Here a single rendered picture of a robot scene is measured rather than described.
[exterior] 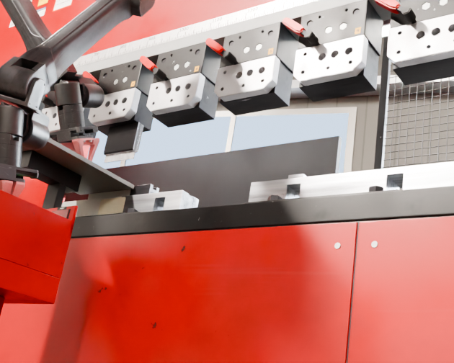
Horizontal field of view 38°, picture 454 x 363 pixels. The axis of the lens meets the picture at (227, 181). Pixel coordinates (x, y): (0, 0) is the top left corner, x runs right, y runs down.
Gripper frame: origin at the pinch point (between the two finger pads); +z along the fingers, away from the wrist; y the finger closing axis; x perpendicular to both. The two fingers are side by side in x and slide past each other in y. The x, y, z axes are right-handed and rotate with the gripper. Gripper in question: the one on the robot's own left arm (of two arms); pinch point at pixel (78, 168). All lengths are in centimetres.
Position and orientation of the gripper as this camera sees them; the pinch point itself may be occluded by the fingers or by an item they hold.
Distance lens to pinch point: 155.4
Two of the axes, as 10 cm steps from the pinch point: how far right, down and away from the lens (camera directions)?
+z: 1.3, 9.9, 0.2
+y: -8.1, 1.0, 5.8
